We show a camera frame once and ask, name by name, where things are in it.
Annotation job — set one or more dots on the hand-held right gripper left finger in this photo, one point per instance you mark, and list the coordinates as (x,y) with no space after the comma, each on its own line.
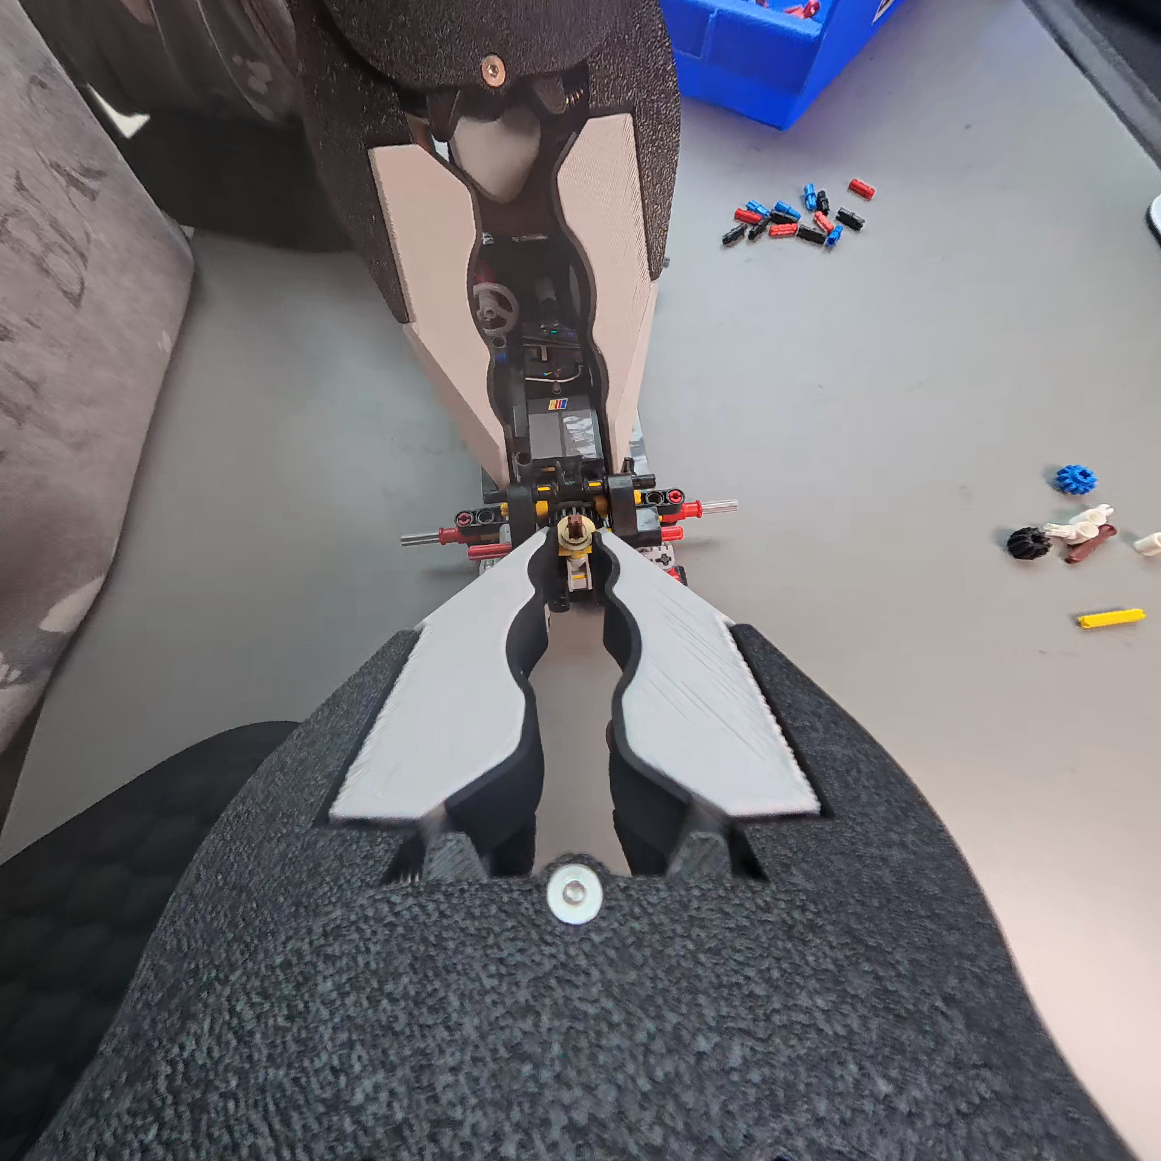
(435,725)

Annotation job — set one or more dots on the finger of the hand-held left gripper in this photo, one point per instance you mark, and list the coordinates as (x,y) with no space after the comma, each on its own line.
(425,272)
(616,254)

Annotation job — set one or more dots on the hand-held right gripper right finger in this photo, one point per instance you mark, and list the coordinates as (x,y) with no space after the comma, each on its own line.
(716,725)

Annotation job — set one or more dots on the toy brick car chassis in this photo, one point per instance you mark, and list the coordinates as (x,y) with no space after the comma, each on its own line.
(626,517)

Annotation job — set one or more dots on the small tan toy gear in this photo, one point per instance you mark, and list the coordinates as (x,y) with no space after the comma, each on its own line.
(577,535)

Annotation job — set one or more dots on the person's left forearm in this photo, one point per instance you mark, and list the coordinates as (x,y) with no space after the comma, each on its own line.
(226,63)

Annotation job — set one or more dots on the grey desk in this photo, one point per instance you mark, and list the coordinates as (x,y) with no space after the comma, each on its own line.
(861,362)

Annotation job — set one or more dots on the pile of small connector pins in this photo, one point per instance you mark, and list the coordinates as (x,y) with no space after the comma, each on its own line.
(781,229)

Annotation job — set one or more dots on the blue plastic parts bin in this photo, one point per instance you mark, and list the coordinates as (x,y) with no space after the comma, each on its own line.
(771,81)

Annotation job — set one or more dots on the small black toy gear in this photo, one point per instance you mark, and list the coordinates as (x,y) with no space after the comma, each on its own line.
(1027,544)

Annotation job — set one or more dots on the person's grey patterned sweatshirt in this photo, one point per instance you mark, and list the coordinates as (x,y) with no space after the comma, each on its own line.
(72,362)

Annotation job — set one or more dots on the brown toy axle piece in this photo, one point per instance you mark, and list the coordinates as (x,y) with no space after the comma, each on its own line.
(1083,548)

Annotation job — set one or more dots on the yellow toy axle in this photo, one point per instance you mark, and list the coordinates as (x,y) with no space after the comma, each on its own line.
(1111,619)

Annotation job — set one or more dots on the white toy connector piece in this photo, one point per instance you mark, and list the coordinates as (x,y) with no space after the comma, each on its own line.
(1083,521)

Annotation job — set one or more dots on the small blue toy gear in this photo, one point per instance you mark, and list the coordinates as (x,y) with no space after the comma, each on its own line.
(1075,478)

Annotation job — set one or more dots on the small white toy piece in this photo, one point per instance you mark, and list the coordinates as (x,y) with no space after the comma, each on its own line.
(1150,544)

